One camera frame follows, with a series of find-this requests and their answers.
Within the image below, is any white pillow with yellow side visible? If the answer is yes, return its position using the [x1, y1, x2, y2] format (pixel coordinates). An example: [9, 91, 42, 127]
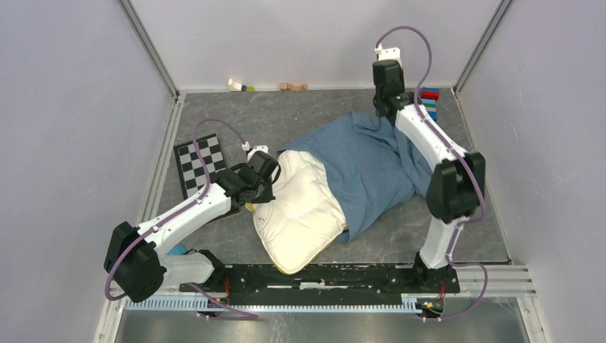
[246, 150, 347, 275]

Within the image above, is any blue fabric pillowcase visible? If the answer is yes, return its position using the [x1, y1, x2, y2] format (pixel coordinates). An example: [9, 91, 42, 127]
[278, 111, 432, 243]

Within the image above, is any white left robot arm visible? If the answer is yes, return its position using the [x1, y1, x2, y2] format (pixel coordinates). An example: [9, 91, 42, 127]
[104, 150, 281, 302]

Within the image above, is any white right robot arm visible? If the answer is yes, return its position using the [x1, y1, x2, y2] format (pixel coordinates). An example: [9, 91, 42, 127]
[372, 59, 485, 292]

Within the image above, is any red and blue block stack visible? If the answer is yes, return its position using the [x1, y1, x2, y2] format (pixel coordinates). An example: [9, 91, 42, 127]
[420, 87, 439, 101]

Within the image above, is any blue green white block stack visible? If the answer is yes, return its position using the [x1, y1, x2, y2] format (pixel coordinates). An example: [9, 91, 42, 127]
[422, 99, 438, 121]

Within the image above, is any black white checkerboard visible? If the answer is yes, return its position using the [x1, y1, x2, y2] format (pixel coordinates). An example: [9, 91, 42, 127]
[173, 134, 227, 199]

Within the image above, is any small white coloured toy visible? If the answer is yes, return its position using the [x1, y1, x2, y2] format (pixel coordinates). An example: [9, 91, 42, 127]
[227, 79, 255, 92]

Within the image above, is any small wooden toy piece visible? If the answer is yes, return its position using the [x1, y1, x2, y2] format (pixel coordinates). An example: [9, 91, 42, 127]
[279, 82, 307, 91]

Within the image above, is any small light blue block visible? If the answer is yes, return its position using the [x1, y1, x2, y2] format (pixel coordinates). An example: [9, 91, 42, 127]
[167, 245, 188, 256]

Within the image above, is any light blue toothed strip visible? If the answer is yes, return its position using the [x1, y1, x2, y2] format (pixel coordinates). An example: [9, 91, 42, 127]
[124, 295, 419, 314]

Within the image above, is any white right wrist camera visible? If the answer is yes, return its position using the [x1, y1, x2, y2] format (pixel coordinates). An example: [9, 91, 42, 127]
[374, 45, 403, 68]

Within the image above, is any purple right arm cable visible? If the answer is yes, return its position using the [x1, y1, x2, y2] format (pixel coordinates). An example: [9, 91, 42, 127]
[374, 26, 490, 323]

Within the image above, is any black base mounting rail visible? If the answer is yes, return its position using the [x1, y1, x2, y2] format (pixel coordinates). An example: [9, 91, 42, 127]
[201, 263, 460, 306]

